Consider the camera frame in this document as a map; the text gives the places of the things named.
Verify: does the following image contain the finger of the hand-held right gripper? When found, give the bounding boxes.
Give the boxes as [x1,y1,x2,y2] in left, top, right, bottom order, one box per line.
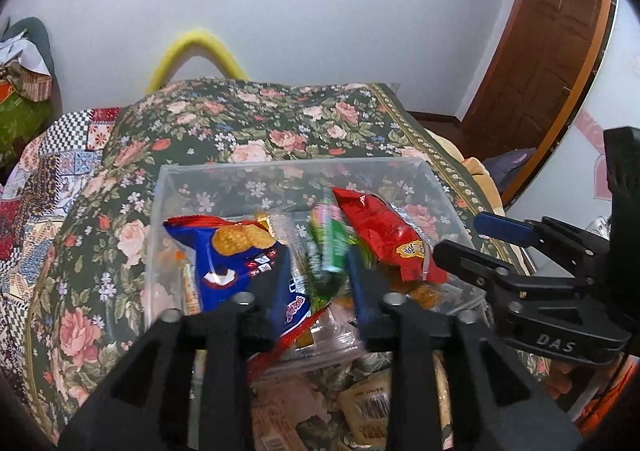
[472,213,608,257]
[433,240,591,304]

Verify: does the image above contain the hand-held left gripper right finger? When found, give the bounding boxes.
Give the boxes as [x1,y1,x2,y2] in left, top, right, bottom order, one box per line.
[347,247,583,451]

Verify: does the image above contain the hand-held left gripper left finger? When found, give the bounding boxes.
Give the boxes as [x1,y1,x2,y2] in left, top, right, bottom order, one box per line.
[57,293,281,451]

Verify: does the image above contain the clear biscuit pack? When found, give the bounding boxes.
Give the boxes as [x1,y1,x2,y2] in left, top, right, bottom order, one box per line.
[395,281,443,311]

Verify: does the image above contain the green stick packet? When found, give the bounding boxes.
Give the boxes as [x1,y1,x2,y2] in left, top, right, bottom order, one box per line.
[306,202,359,303]

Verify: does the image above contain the blue snack bag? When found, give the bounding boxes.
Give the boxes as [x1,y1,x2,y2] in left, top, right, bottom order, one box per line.
[162,214,314,363]

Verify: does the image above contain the red snack bag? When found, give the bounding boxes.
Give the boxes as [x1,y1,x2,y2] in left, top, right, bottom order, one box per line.
[332,187,449,285]

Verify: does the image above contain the beige wafer packet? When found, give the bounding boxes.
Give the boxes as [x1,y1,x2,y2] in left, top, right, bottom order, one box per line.
[181,258,202,314]

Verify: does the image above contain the clear plastic container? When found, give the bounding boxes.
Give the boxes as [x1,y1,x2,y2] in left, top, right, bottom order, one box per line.
[141,157,490,368]

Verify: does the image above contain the person's right hand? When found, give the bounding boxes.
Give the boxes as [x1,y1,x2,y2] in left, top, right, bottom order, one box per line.
[542,362,587,402]

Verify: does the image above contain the yellow duvet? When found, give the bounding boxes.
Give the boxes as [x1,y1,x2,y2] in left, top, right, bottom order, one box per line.
[430,131,503,212]

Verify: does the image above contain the dark bag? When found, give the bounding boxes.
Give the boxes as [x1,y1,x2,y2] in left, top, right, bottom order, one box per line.
[482,147,537,182]

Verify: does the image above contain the pink packet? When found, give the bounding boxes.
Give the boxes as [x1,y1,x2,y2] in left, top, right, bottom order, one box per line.
[249,378,332,451]

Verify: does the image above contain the beige packet with barcode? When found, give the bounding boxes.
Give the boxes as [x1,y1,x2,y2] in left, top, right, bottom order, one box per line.
[339,375,397,448]

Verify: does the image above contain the brown wooden door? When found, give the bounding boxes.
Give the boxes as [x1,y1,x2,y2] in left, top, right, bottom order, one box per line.
[459,0,610,159]

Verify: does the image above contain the floral blanket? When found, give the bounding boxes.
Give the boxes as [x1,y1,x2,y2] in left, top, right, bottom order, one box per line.
[25,77,533,451]

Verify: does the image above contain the patchwork quilt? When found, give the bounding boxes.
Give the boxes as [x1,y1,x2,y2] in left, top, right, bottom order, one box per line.
[0,106,124,384]

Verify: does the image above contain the yellow foam tube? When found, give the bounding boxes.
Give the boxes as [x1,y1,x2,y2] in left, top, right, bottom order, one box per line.
[147,29,251,94]

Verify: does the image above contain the pile of clothes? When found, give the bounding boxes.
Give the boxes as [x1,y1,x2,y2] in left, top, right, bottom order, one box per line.
[0,18,55,169]

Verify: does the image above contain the grey chair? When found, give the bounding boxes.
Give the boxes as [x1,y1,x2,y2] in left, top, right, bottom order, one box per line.
[15,17,64,106]

